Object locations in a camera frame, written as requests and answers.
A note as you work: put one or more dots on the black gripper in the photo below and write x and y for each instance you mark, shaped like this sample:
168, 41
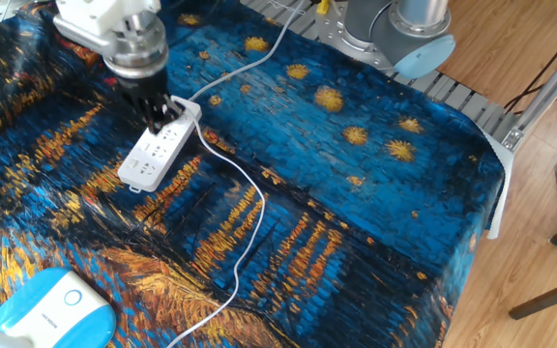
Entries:
143, 89

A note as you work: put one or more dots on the white power strip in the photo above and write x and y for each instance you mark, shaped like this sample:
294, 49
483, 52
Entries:
148, 164

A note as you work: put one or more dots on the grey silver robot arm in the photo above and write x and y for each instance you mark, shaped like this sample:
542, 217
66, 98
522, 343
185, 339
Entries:
414, 34

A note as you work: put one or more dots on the blue white desk lamp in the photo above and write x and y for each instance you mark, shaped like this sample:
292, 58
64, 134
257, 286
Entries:
51, 314

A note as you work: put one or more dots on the silver robot mounting plate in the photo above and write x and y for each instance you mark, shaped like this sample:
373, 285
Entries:
336, 34

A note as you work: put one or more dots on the small yellow object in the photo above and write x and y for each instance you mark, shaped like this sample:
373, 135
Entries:
323, 6

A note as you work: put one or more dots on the starry night painting tablecloth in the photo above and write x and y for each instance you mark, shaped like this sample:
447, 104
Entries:
356, 217

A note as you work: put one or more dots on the white wrist mount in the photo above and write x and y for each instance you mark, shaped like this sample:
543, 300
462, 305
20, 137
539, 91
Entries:
95, 17

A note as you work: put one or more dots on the aluminium profile post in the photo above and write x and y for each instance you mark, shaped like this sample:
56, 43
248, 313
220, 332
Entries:
549, 96

